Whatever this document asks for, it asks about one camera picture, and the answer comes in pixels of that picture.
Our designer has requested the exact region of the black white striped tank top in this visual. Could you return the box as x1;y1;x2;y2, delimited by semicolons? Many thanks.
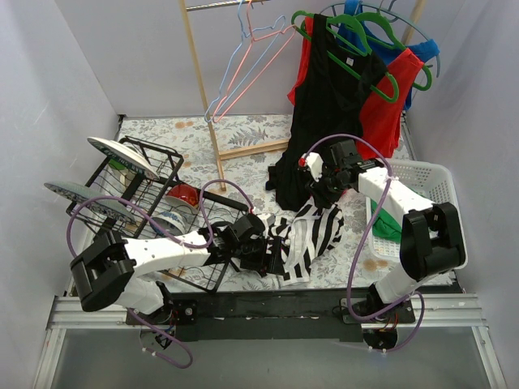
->
259;199;345;287

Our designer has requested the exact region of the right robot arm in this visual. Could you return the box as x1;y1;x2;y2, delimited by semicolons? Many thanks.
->
298;134;466;323

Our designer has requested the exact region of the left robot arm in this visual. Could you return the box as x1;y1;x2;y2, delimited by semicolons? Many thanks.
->
70;214;285;324

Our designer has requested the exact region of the red tank top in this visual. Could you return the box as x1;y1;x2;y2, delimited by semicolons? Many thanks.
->
287;38;427;159

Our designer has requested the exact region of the green hanger rear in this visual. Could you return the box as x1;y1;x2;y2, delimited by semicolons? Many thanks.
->
357;1;440;92

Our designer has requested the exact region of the green hanger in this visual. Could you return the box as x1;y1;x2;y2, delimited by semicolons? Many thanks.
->
291;11;405;103
357;1;440;92

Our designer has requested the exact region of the green hanger front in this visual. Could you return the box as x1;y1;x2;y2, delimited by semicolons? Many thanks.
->
291;11;405;103

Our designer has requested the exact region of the blue tank top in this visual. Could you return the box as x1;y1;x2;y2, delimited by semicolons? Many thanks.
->
337;0;441;112

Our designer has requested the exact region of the green shirt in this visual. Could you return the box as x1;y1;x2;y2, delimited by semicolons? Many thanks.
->
372;215;401;242

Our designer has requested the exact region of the blue white bowl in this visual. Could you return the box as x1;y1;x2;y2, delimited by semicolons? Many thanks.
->
151;211;187;237

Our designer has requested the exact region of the red bowl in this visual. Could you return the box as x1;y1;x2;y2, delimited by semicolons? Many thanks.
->
164;183;199;211

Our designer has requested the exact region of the floral tablecloth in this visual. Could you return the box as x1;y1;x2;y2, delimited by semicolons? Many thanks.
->
113;115;398;292

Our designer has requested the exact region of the white patterned plate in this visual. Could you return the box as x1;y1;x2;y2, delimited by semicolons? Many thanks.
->
87;137;160;180

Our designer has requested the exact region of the grey-green patterned plate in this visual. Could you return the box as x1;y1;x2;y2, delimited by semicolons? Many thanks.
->
43;182;137;222

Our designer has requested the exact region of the wooden clothes rack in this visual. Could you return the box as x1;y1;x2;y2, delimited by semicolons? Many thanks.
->
178;0;429;192

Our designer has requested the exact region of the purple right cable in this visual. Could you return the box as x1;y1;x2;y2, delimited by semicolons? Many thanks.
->
302;133;426;353

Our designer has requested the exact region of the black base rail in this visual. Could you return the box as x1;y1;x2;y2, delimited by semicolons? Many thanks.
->
125;285;427;345

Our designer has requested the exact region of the black wire dish rack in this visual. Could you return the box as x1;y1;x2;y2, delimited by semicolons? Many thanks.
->
77;136;248;293

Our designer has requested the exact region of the blue wire hanger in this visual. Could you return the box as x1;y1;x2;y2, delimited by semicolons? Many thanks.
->
204;0;287;122

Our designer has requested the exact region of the pink wire hanger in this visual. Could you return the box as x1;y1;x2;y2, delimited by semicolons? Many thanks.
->
210;0;298;122

